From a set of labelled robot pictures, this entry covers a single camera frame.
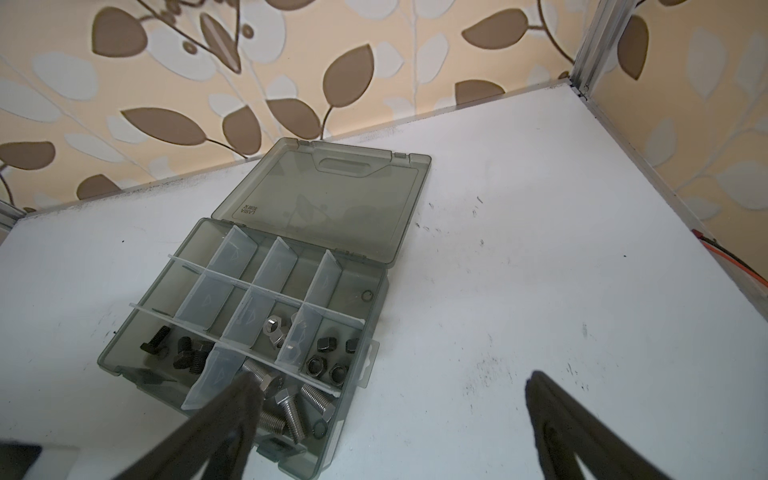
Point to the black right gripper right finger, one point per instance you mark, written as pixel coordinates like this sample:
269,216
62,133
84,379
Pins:
569,438

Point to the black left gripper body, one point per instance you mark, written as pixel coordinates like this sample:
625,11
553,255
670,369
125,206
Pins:
37,461

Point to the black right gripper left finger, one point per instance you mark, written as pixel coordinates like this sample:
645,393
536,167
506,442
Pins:
215,442

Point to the silver hex bolt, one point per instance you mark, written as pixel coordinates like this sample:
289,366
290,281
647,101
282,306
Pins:
270,382

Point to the black hex bolt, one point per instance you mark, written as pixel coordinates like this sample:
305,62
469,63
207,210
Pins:
156,343
200,353
184,357

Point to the pile of silver nuts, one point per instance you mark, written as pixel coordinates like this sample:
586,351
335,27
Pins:
276,329

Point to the black hex nut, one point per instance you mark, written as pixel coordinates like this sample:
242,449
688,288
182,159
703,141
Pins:
327,344

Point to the grey plastic organizer box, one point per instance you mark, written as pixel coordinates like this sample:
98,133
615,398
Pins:
310,234

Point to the red black multimeter leads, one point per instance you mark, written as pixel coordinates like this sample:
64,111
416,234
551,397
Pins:
716,248

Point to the aluminium frame post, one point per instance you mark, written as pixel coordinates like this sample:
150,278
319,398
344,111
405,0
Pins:
609,21

